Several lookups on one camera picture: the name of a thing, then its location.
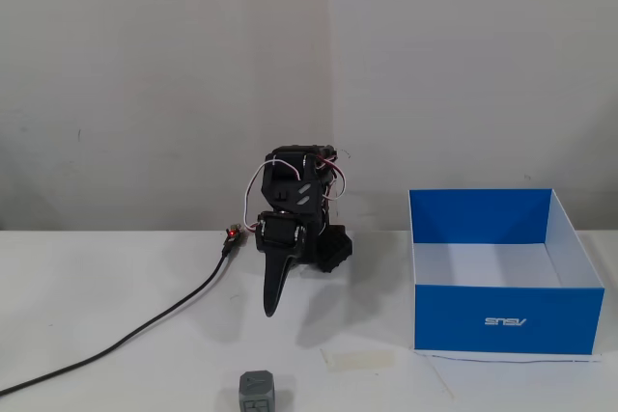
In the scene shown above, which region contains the controller board with red LED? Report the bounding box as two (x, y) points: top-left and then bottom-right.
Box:
(222, 222), (248, 247)

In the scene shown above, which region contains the clear tape strip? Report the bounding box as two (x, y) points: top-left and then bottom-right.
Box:
(320, 348), (397, 372)

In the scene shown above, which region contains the white red servo wire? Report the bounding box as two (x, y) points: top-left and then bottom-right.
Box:
(242, 159), (277, 235)
(313, 152), (351, 202)

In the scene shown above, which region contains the blue and white cardboard box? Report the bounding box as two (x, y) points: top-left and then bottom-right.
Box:
(407, 187), (606, 355)

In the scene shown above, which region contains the gray cube block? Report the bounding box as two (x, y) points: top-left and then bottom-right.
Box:
(238, 369), (283, 412)

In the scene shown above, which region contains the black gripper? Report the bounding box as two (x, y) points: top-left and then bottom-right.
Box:
(254, 210), (307, 320)

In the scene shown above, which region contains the black robot base clamp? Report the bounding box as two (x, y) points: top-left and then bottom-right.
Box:
(313, 223), (356, 275)

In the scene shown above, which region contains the black power cable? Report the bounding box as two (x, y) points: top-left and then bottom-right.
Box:
(0, 241), (234, 397)

